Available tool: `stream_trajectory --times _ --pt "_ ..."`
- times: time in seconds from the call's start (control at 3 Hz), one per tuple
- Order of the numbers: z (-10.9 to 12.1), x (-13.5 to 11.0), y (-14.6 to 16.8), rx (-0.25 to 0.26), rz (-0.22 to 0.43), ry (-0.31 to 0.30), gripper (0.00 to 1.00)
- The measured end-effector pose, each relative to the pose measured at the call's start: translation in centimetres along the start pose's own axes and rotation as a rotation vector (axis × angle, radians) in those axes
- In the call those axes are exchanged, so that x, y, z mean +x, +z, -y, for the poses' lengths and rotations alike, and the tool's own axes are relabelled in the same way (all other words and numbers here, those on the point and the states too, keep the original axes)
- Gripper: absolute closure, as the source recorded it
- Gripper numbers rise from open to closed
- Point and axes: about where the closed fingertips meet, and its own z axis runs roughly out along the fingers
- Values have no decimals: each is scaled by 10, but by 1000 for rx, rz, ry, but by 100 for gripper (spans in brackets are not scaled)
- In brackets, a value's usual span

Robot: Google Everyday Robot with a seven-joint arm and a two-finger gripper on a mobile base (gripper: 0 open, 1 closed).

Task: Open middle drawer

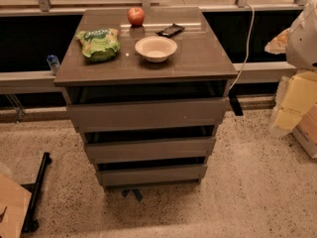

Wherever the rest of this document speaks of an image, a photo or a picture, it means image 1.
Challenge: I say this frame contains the plastic water bottle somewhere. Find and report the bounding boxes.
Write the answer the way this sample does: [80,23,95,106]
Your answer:
[47,55,60,75]

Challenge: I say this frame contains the black metal stand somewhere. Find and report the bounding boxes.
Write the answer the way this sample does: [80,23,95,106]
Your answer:
[22,152,52,233]

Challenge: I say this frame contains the cardboard sheet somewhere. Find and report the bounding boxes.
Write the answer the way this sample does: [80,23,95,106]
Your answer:
[0,174,31,238]

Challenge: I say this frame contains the brown cardboard box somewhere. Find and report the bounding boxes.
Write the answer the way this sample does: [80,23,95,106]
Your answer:
[293,104,317,159]

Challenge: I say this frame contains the white cable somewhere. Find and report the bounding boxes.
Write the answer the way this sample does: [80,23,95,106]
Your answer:
[228,3,257,91]

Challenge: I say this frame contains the grey drawer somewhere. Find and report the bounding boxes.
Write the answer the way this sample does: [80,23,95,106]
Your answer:
[96,165,207,186]
[85,137,216,163]
[67,98,228,132]

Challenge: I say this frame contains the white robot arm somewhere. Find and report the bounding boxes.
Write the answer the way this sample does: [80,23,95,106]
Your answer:
[285,0,317,70]

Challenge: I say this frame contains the black snack bar wrapper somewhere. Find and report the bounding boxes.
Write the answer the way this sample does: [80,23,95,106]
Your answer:
[157,24,185,38]

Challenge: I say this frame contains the grey drawer cabinet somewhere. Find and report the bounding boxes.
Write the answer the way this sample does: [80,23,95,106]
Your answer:
[54,7,237,189]

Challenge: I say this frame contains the white paper bowl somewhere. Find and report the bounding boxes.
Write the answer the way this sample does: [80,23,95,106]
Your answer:
[135,36,177,62]

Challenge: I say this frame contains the grey top drawer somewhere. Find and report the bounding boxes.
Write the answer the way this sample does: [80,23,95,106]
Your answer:
[67,98,228,132]

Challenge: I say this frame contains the grey bottom drawer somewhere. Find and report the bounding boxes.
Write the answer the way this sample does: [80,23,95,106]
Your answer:
[96,165,207,186]

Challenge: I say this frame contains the green chip bag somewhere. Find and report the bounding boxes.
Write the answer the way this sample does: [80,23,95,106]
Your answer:
[75,28,120,62]

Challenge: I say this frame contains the red apple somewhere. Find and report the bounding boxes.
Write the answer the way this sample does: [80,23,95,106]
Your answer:
[127,7,145,27]

